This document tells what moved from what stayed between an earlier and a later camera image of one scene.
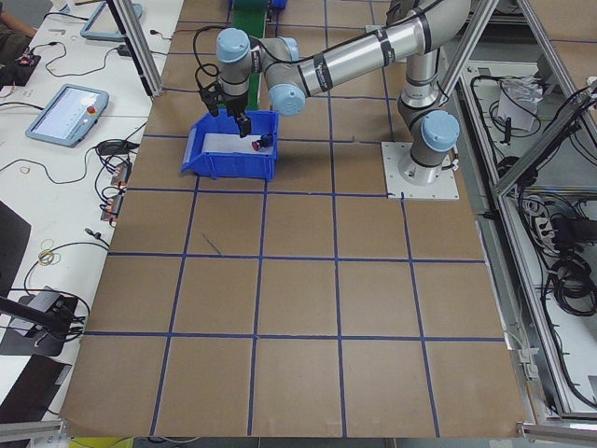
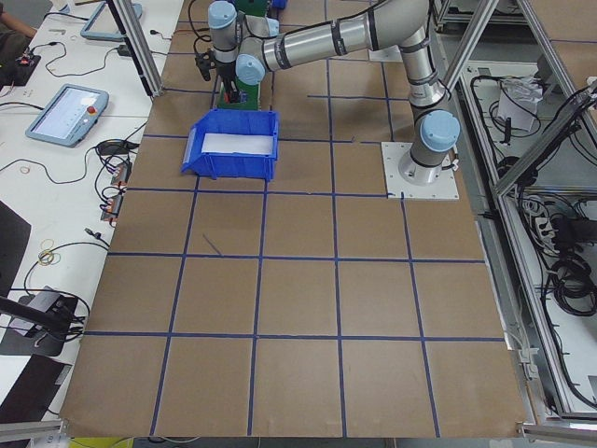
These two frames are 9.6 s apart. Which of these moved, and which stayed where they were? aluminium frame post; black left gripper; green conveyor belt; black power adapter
Moved: black left gripper
Stayed: aluminium frame post; black power adapter; green conveyor belt
